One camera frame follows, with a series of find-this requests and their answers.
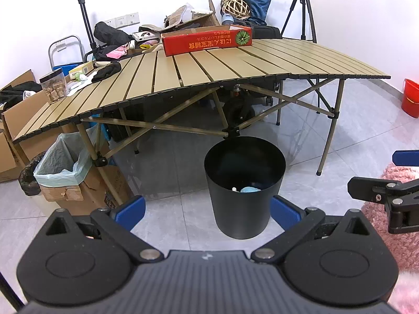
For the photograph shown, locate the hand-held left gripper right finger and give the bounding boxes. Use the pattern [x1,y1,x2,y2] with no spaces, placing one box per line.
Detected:
[251,195,373,264]

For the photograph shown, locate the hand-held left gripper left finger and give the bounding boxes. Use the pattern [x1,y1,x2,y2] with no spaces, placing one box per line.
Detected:
[45,195,165,264]

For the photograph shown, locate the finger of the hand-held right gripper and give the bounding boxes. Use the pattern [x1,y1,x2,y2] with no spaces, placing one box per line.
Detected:
[392,149,419,168]
[347,176,419,205]

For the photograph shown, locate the black round bin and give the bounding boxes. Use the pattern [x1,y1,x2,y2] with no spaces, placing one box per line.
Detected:
[204,136,286,240]

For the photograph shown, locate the black sock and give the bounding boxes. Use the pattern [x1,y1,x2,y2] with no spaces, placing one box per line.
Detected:
[91,62,122,83]

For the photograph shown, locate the brown cardboard trash box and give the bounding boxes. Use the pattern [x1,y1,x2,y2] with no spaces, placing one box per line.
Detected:
[39,164,131,216]

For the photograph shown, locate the red plastic bucket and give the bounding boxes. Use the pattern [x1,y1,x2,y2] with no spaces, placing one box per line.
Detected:
[401,78,419,118]

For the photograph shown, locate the pale green plastic liner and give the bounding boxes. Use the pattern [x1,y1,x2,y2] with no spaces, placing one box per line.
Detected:
[33,132,94,188]

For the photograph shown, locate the black trash bag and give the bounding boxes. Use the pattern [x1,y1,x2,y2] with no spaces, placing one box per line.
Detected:
[19,150,48,197]

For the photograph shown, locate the black wheeled cart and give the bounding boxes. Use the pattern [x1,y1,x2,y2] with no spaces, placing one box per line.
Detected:
[224,83,284,130]

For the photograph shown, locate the white paper leaflet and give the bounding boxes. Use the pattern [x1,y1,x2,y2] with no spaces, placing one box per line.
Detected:
[67,75,95,92]

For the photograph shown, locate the clear jar with black lid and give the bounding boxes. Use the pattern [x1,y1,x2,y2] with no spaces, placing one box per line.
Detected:
[39,70,69,104]

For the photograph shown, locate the large open cardboard box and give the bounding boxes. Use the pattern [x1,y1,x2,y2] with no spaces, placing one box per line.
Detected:
[0,69,82,184]

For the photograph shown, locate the yellow carton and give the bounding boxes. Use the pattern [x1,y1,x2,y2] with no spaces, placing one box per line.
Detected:
[68,61,95,74]

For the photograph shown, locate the blue plastic box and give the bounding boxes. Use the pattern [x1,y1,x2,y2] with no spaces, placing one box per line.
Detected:
[52,62,82,76]

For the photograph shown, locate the black clothing pile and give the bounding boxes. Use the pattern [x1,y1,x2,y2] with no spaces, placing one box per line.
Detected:
[0,81,43,105]

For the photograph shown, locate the black fabric bag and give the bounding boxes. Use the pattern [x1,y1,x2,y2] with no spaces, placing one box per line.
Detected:
[93,21,133,46]

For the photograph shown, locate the red cardboard box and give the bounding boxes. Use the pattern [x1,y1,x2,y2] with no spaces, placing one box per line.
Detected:
[160,24,253,57]

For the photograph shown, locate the black luggage case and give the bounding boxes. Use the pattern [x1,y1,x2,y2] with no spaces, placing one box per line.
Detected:
[242,21,282,40]

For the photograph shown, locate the grey-edged felt insole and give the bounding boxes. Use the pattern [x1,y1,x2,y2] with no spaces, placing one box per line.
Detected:
[164,5,194,28]
[139,24,164,35]

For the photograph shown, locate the black hand trolley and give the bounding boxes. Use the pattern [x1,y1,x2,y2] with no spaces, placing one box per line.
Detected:
[72,0,99,49]

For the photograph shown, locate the open brown cardboard box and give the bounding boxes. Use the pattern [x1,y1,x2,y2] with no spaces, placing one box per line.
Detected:
[164,0,220,31]

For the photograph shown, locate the dark blue velvet bag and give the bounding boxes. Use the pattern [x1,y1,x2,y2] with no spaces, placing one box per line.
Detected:
[234,0,274,27]

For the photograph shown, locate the wicker ball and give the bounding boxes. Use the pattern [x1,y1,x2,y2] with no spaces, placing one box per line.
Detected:
[221,0,251,18]

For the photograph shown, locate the folding table metal frame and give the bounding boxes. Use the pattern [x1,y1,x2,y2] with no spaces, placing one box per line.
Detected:
[79,78,346,175]

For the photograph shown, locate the black camera tripod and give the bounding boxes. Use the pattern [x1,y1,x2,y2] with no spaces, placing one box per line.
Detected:
[281,0,317,44]

